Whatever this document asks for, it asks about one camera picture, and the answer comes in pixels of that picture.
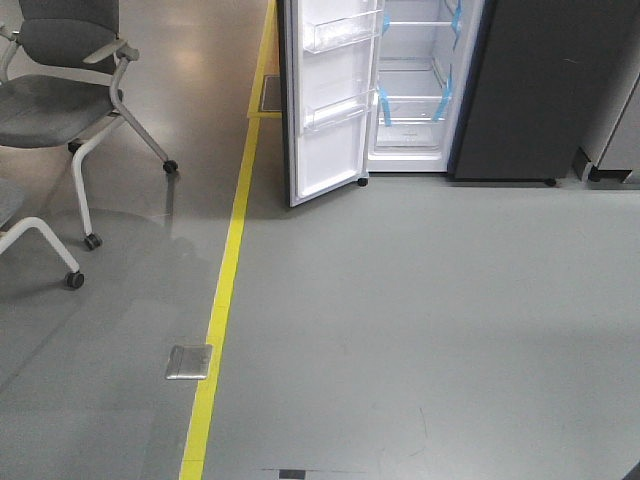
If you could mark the clear lower door bin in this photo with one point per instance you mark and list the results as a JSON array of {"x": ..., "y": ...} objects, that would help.
[{"x": 318, "y": 118}]

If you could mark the near silver floor socket plate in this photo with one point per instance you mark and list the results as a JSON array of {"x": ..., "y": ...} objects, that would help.
[{"x": 189, "y": 362}]

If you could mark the yellow floor tape line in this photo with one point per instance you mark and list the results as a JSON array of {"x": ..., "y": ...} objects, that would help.
[{"x": 196, "y": 445}]

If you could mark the clear upper door bin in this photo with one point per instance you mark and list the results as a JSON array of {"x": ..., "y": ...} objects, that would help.
[{"x": 331, "y": 35}]

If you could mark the clear door bin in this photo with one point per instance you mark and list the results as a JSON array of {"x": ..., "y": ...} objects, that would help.
[
  {"x": 318, "y": 118},
  {"x": 331, "y": 35}
]

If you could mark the white open fridge door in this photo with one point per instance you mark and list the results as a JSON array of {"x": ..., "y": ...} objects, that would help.
[{"x": 319, "y": 162}]

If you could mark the grey fridge with open door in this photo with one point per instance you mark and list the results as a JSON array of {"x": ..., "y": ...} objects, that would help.
[{"x": 491, "y": 91}]

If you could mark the grey office chair white frame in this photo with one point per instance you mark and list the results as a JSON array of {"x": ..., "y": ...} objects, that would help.
[{"x": 43, "y": 111}]

